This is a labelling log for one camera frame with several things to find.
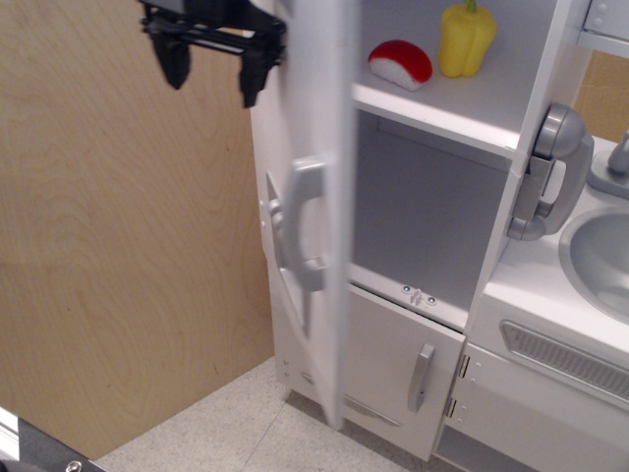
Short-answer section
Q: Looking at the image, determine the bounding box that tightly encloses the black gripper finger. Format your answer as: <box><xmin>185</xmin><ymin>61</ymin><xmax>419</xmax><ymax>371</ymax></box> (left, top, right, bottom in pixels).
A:
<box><xmin>239</xmin><ymin>49</ymin><xmax>273</xmax><ymax>108</ymax></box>
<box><xmin>150</xmin><ymin>33</ymin><xmax>191</xmax><ymax>89</ymax></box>

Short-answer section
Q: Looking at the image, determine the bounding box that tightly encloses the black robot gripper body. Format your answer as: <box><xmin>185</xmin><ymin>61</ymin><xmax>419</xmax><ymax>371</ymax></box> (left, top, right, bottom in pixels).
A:
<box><xmin>142</xmin><ymin>1</ymin><xmax>287</xmax><ymax>64</ymax></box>

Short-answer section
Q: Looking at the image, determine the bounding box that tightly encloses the white fridge door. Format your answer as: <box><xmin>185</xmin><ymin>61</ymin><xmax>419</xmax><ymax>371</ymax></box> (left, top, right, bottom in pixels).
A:
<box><xmin>251</xmin><ymin>1</ymin><xmax>360</xmax><ymax>429</ymax></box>

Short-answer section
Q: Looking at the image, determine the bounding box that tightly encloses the white toy fridge cabinet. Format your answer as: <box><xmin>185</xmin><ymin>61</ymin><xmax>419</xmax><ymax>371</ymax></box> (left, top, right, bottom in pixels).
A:
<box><xmin>272</xmin><ymin>0</ymin><xmax>574</xmax><ymax>463</ymax></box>

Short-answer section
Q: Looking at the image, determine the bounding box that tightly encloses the red white toy sushi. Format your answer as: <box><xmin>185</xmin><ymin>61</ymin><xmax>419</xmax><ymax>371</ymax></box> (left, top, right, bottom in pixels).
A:
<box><xmin>368</xmin><ymin>39</ymin><xmax>433</xmax><ymax>91</ymax></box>

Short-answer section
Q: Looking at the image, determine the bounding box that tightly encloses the grey ice dispenser panel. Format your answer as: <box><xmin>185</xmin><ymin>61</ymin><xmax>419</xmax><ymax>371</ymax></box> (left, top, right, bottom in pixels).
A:
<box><xmin>265</xmin><ymin>171</ymin><xmax>312</xmax><ymax>339</ymax></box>

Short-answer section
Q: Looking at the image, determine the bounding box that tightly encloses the yellow toy bell pepper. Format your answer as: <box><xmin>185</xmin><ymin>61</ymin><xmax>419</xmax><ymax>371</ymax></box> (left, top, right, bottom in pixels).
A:
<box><xmin>437</xmin><ymin>1</ymin><xmax>497</xmax><ymax>78</ymax></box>

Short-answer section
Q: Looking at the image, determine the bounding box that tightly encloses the plywood board panel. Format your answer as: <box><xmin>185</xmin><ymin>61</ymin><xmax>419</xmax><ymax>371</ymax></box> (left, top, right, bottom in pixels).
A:
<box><xmin>1</xmin><ymin>1</ymin><xmax>273</xmax><ymax>458</ymax></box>

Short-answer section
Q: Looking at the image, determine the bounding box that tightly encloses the white magnetic door catch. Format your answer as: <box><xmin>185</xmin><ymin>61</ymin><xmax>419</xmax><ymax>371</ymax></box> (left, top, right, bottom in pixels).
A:
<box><xmin>401</xmin><ymin>285</ymin><xmax>437</xmax><ymax>307</ymax></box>

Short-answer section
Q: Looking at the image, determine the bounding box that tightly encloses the grey toy telephone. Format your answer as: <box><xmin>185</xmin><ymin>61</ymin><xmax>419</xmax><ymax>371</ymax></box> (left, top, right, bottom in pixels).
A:
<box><xmin>507</xmin><ymin>103</ymin><xmax>595</xmax><ymax>241</ymax></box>

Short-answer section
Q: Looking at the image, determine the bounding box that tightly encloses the white lower freezer door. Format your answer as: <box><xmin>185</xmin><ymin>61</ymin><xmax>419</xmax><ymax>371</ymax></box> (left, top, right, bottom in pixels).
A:
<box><xmin>274</xmin><ymin>282</ymin><xmax>466</xmax><ymax>462</ymax></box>

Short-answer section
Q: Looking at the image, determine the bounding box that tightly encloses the brown cardboard box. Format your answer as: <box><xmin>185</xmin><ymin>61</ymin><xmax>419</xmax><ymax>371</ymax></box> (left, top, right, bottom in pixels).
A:
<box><xmin>576</xmin><ymin>52</ymin><xmax>629</xmax><ymax>142</ymax></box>

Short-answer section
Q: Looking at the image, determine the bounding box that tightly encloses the metal upper cabinet hinge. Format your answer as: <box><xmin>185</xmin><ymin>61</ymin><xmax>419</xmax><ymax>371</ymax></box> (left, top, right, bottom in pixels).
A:
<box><xmin>458</xmin><ymin>355</ymin><xmax>470</xmax><ymax>379</ymax></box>

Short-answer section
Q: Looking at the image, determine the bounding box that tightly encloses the metal cabinet hinge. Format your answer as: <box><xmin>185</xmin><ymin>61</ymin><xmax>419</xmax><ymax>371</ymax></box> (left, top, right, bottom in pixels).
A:
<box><xmin>445</xmin><ymin>397</ymin><xmax>457</xmax><ymax>418</ymax></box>
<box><xmin>458</xmin><ymin>355</ymin><xmax>470</xmax><ymax>379</ymax></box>

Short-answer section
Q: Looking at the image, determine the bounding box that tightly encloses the grey toy faucet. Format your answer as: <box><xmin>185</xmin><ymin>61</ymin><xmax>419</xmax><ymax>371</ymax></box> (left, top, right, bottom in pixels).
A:
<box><xmin>587</xmin><ymin>132</ymin><xmax>628</xmax><ymax>200</ymax></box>

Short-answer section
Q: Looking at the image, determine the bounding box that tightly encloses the grey toy sink basin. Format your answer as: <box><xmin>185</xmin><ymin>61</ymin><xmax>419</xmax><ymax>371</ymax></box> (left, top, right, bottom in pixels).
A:
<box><xmin>559</xmin><ymin>207</ymin><xmax>628</xmax><ymax>324</ymax></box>

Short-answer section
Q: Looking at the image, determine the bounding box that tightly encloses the metal lower cabinet hinge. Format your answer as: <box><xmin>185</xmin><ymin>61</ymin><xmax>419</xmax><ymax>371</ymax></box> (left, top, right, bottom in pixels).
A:
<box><xmin>445</xmin><ymin>397</ymin><xmax>457</xmax><ymax>418</ymax></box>

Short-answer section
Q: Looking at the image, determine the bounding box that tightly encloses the grey vent grille panel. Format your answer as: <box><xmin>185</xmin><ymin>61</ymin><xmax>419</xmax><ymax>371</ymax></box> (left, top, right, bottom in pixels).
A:
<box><xmin>499</xmin><ymin>321</ymin><xmax>628</xmax><ymax>401</ymax></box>

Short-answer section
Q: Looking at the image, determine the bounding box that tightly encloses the white toy kitchen counter unit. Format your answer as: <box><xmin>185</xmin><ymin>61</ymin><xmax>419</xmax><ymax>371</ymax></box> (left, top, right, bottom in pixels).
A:
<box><xmin>430</xmin><ymin>137</ymin><xmax>629</xmax><ymax>472</ymax></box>

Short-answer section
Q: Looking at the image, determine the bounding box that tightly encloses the grey upper door handle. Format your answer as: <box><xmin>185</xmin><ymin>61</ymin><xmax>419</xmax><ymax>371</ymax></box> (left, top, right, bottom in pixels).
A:
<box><xmin>284</xmin><ymin>156</ymin><xmax>325</xmax><ymax>292</ymax></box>

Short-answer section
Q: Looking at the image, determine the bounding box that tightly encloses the grey door handle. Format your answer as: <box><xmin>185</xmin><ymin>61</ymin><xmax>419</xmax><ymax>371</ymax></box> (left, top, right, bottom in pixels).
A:
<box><xmin>407</xmin><ymin>343</ymin><xmax>435</xmax><ymax>413</ymax></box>
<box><xmin>284</xmin><ymin>156</ymin><xmax>325</xmax><ymax>292</ymax></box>

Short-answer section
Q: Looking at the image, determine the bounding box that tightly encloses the grey lower door handle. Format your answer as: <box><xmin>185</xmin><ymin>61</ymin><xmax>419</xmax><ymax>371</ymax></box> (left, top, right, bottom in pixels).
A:
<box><xmin>407</xmin><ymin>343</ymin><xmax>435</xmax><ymax>413</ymax></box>

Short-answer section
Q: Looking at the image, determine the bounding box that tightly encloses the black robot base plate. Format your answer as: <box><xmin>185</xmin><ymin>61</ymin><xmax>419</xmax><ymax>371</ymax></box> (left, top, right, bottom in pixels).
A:
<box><xmin>1</xmin><ymin>408</ymin><xmax>102</xmax><ymax>472</ymax></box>

